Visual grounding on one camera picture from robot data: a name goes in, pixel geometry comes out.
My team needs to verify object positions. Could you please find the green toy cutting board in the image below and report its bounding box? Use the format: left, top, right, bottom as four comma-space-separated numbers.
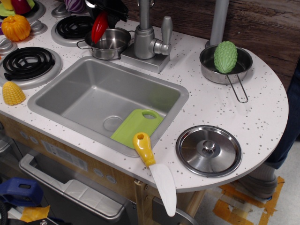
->
111, 109, 164, 149

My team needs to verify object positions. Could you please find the blue clamp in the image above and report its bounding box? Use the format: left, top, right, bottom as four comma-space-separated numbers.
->
0, 177, 44, 207

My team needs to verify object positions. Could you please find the silver rear stove knob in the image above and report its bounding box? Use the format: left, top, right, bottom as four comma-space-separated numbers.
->
30, 20, 47, 36

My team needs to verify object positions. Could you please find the small steel pot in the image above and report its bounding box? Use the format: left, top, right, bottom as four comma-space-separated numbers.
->
76, 28, 132, 60

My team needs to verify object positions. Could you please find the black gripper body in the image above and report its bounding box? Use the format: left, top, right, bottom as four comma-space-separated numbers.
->
85, 0, 129, 22

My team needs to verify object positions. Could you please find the person's blue jeans leg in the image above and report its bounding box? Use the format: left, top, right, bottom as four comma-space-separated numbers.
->
266, 67, 300, 170

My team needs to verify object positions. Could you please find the silver stove knob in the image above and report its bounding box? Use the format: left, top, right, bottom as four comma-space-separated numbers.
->
30, 20, 47, 36
0, 38, 17, 56

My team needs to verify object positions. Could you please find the yellow handled toy knife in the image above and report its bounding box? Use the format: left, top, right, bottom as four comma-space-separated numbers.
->
132, 132, 177, 217

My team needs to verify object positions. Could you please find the red toy pepper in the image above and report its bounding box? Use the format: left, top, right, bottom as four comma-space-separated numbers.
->
91, 11, 108, 44

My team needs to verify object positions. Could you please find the purple toy onion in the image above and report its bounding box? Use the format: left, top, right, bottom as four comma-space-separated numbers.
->
64, 0, 85, 13

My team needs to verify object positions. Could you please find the black front stove coil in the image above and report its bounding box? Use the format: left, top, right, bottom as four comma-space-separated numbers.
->
2, 47, 55, 81

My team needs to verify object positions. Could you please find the yellow toy corn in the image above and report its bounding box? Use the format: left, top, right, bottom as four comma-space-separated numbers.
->
2, 81, 26, 105

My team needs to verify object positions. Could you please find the orange toy pumpkin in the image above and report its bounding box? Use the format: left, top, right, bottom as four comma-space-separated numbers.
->
1, 15, 31, 42

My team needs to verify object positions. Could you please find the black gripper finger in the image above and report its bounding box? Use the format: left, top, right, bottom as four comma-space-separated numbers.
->
88, 7, 100, 22
107, 14, 120, 29

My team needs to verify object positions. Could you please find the silver toy faucet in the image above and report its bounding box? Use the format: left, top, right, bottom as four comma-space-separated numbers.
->
121, 0, 173, 73

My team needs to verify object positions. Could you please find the magenta toy vegetable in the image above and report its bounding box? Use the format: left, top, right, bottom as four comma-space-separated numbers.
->
11, 0, 31, 15

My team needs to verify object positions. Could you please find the grey oven door handle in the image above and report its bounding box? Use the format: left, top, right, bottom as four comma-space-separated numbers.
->
19, 154, 125, 222

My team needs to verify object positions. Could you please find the steel frying pan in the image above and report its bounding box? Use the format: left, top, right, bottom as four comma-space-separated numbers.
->
200, 41, 253, 103

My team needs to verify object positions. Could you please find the person's grey shoe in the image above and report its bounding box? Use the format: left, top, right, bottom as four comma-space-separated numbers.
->
238, 175, 278, 199

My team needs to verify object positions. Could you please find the grey toy sink basin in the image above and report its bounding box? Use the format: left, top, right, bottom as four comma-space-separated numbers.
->
28, 56, 189, 157

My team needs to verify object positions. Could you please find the black rear stove coil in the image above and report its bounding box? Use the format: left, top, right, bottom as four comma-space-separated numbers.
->
56, 15, 94, 39

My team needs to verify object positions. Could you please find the steel pot lid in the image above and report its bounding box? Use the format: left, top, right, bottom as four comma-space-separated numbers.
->
175, 125, 242, 177

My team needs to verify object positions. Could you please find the black stove coil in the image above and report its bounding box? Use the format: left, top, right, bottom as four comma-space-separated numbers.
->
2, 47, 55, 81
56, 15, 94, 39

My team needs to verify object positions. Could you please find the grey vertical pole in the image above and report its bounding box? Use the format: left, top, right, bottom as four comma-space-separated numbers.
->
205, 0, 229, 47

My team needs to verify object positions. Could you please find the green toy bitter melon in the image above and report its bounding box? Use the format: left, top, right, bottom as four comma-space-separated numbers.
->
214, 41, 238, 74

